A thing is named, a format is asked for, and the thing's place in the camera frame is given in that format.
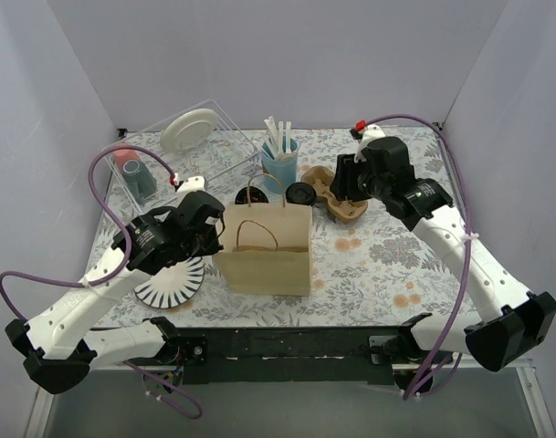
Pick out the black plastic cup lid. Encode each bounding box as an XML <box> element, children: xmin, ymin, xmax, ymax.
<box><xmin>286</xmin><ymin>182</ymin><xmax>317</xmax><ymax>206</ymax></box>

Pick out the brown paper takeout bag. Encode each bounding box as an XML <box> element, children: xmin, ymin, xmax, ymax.
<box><xmin>212</xmin><ymin>193</ymin><xmax>312</xmax><ymax>297</ymax></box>

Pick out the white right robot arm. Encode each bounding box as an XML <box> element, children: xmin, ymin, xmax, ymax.
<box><xmin>330</xmin><ymin>137</ymin><xmax>556</xmax><ymax>372</ymax></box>

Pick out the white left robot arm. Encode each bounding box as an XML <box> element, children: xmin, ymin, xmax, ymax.
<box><xmin>5</xmin><ymin>191</ymin><xmax>225</xmax><ymax>394</ymax></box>

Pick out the brown pulp cup carrier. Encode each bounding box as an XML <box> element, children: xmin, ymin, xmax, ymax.
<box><xmin>301</xmin><ymin>166</ymin><xmax>369</xmax><ymax>224</ymax></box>

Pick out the blue striped white plate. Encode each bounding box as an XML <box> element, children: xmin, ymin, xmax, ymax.
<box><xmin>134</xmin><ymin>257</ymin><xmax>205</xmax><ymax>309</ymax></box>

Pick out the blue cylindrical holder cup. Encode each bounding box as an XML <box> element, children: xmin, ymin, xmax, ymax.
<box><xmin>262</xmin><ymin>141</ymin><xmax>299</xmax><ymax>194</ymax></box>

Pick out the white wrapped straw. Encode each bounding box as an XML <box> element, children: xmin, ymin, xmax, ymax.
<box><xmin>264</xmin><ymin>116</ymin><xmax>282</xmax><ymax>160</ymax></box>
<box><xmin>284</xmin><ymin>121</ymin><xmax>292</xmax><ymax>154</ymax></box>
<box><xmin>278</xmin><ymin>121</ymin><xmax>284</xmax><ymax>157</ymax></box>

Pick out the floral patterned table mat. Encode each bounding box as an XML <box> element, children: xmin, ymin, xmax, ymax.
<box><xmin>96</xmin><ymin>125</ymin><xmax>459</xmax><ymax>329</ymax></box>

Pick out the teal plastic cup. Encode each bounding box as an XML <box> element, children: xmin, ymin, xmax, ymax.
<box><xmin>122</xmin><ymin>160</ymin><xmax>157</xmax><ymax>204</ymax></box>

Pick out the white ceramic plate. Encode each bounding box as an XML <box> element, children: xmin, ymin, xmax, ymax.
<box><xmin>160</xmin><ymin>109</ymin><xmax>218</xmax><ymax>153</ymax></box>

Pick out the pink plastic cup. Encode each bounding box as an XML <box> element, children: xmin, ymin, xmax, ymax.
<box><xmin>112</xmin><ymin>142</ymin><xmax>141</xmax><ymax>175</ymax></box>

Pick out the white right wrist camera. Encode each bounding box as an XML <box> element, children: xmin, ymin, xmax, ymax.
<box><xmin>350</xmin><ymin>120</ymin><xmax>386</xmax><ymax>163</ymax></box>

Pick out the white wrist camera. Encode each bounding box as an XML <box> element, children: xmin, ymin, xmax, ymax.
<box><xmin>350</xmin><ymin>120</ymin><xmax>386</xmax><ymax>163</ymax></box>
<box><xmin>170</xmin><ymin>173</ymin><xmax>207</xmax><ymax>195</ymax></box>

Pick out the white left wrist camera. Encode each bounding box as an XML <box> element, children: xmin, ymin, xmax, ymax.
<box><xmin>170</xmin><ymin>173</ymin><xmax>207</xmax><ymax>195</ymax></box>

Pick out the clear wire dish rack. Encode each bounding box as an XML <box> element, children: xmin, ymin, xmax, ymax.
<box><xmin>106</xmin><ymin>99</ymin><xmax>260</xmax><ymax>215</ymax></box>

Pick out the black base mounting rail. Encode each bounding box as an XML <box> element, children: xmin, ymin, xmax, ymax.
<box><xmin>167</xmin><ymin>326</ymin><xmax>430</xmax><ymax>385</ymax></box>

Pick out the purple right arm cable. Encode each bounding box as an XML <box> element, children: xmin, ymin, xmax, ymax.
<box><xmin>363</xmin><ymin>113</ymin><xmax>477</xmax><ymax>402</ymax></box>

